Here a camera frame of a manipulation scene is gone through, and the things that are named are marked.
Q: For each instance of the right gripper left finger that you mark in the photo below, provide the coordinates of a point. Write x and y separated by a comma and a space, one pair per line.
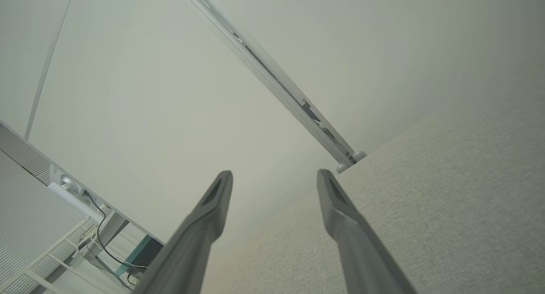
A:
200, 234

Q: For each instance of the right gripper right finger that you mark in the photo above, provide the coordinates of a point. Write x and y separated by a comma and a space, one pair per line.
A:
353, 243

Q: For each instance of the teal box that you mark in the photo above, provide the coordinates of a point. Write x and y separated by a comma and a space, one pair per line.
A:
142, 251

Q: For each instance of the white tube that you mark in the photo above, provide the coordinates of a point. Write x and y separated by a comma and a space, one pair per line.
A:
76, 202

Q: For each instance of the white trim strip with socket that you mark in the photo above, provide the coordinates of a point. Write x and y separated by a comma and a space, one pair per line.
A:
57, 175

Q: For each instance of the white slatted panel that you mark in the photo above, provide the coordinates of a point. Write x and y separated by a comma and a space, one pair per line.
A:
25, 209

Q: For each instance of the grey metal partition post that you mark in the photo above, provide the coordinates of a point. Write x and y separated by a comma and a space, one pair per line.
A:
272, 82

